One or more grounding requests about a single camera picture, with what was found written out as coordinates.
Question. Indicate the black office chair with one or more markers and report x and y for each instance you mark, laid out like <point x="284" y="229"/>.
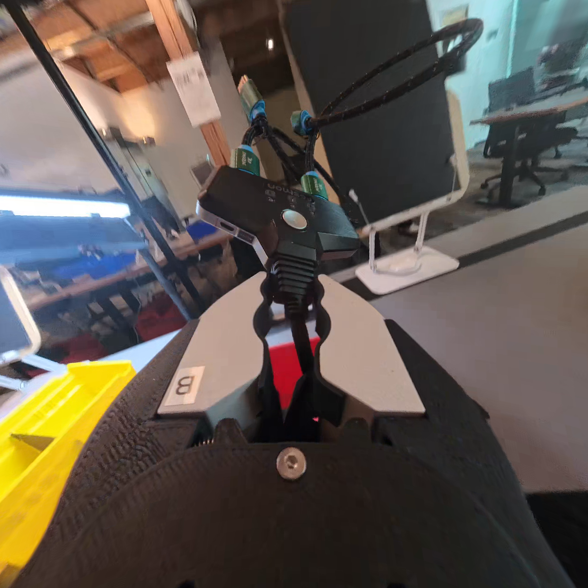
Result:
<point x="533" y="151"/>

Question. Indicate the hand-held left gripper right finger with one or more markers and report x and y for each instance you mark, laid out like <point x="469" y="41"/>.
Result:
<point x="367" y="353"/>

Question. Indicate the black hdmi switch box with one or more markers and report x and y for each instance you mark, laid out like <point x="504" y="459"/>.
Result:
<point x="257" y="206"/>

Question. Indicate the blue plastic bin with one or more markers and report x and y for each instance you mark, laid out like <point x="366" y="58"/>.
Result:
<point x="200" y="231"/>
<point x="101" y="266"/>

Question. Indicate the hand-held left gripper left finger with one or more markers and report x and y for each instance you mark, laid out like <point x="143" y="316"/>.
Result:
<point x="216" y="349"/>

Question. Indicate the black panel white rim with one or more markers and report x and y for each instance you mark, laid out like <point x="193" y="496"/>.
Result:
<point x="381" y="115"/>
<point x="11" y="317"/>

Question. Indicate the black stand pole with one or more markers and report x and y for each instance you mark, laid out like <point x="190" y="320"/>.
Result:
<point x="92" y="124"/>

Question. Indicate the white panel stand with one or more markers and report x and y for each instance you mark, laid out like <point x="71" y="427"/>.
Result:
<point x="409" y="268"/>

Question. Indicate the yellow plastic bin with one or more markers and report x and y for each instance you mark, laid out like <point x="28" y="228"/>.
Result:
<point x="41" y="427"/>

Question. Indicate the white paper sign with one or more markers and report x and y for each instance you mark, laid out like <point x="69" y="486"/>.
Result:
<point x="195" y="89"/>

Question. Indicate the wooden office desk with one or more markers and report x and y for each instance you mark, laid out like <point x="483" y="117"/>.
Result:
<point x="528" y="112"/>

